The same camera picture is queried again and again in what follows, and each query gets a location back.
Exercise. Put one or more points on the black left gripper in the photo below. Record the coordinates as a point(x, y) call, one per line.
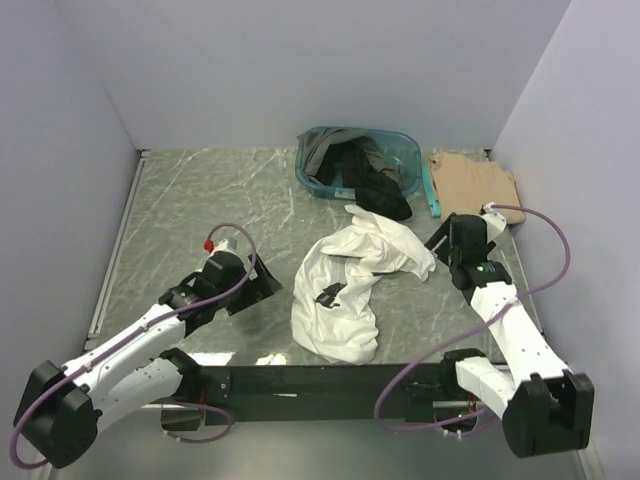
point(257, 288)

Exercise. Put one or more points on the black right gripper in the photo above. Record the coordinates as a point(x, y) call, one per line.
point(443, 231)

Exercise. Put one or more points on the white t shirt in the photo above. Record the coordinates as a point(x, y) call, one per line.
point(330, 314)

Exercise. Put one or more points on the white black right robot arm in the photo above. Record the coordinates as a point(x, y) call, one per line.
point(543, 406)

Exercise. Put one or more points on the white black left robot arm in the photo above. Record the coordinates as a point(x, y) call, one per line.
point(64, 408)

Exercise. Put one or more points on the folded tan t shirt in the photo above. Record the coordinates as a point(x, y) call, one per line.
point(464, 186)

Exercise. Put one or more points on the teal plastic basket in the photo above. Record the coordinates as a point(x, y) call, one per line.
point(398, 148)

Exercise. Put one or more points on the black t shirt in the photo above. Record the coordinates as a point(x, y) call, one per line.
point(374, 192)

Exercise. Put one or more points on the black base crossbar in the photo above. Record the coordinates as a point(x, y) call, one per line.
point(307, 393)

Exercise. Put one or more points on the grey t shirt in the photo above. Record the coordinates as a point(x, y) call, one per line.
point(319, 150)

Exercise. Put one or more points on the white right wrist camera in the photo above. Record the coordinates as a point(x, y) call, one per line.
point(495, 222)

